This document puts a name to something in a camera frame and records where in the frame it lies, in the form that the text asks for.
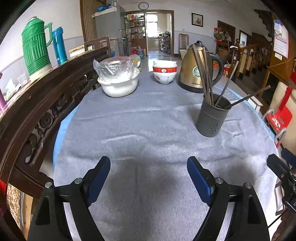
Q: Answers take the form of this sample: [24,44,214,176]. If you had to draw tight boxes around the gold electric kettle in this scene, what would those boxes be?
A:
[178,41,224,93]

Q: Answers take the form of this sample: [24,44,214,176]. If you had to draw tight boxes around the red plastic chair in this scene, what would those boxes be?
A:
[262,72,295,148]

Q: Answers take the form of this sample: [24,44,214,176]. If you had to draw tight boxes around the grey refrigerator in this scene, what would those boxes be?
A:
[92,6,130,56]

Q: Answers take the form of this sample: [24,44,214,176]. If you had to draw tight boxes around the dark metal chopstick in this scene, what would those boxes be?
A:
[203,46,214,105]
[199,46,213,105]
[192,44,210,103]

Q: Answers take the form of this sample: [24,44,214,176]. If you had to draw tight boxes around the dark carved wooden chair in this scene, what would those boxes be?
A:
[1,45,110,199]

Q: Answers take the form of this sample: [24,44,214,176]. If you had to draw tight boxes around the blue thermos bottle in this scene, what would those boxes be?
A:
[52,27,67,65]

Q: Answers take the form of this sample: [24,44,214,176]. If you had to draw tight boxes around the chopstick in holder leaning right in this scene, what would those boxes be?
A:
[214,61,239,107]

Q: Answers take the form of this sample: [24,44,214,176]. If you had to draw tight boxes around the chopstick in holder far right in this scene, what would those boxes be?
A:
[224,85,271,109]

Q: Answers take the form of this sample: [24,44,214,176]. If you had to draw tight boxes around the grey perforated utensil holder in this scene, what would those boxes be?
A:
[196,97,231,137]

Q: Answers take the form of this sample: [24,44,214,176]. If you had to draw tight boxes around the green thermos flask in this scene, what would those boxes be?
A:
[22,16,53,76]

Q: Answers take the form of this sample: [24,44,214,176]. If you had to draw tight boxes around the framed wall picture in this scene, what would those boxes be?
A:
[192,13,204,27]

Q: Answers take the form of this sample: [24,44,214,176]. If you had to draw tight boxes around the grey tablecloth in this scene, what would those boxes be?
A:
[54,72,277,240]

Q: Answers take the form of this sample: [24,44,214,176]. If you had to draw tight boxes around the white basin with plastic bag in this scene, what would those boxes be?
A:
[93,56,140,98]

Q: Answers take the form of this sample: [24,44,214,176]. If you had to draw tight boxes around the round wall clock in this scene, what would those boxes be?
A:
[138,1,149,11]

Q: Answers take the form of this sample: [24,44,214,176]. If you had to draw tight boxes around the red white stacked bowls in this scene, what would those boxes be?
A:
[152,60,178,84]

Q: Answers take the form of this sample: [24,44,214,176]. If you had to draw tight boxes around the wall calendar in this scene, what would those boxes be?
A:
[273,20,288,58]

